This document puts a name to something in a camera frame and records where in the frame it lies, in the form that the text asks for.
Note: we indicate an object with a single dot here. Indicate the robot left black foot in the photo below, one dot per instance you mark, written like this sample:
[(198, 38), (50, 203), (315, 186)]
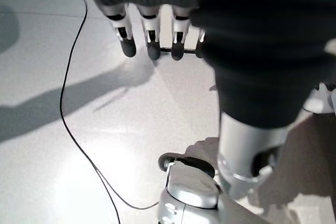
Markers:
[(199, 166)]

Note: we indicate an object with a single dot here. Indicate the white cart caster wheel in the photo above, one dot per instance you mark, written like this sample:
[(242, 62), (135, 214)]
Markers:
[(315, 103)]

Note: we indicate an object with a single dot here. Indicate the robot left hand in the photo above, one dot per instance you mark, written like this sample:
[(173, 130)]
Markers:
[(249, 24)]

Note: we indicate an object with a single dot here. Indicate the robot left leg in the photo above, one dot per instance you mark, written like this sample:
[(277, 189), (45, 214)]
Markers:
[(191, 190)]

